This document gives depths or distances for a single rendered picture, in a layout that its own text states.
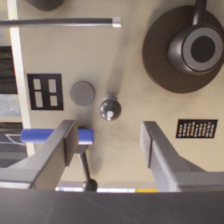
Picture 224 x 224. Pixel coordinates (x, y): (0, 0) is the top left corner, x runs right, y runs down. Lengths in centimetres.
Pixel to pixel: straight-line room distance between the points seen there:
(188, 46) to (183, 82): 8
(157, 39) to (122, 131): 18
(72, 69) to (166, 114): 20
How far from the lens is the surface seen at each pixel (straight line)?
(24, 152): 130
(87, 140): 27
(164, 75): 30
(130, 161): 37
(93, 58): 31
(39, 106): 35
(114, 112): 22
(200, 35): 26
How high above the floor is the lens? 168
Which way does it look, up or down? level
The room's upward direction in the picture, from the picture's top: 89 degrees counter-clockwise
